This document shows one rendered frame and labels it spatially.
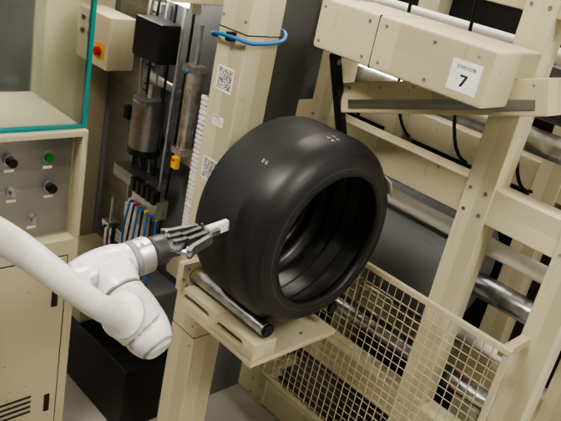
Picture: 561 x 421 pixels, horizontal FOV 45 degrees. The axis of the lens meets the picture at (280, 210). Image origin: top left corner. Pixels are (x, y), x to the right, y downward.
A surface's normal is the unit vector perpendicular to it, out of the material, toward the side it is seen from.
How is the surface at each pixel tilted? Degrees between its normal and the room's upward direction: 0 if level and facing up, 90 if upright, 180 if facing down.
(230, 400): 0
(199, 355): 90
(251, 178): 54
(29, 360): 90
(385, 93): 90
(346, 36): 90
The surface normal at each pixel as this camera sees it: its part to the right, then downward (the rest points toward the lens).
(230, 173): -0.50, -0.36
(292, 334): 0.20, -0.90
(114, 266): 0.36, -0.58
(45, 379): 0.67, 0.41
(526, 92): -0.72, 0.14
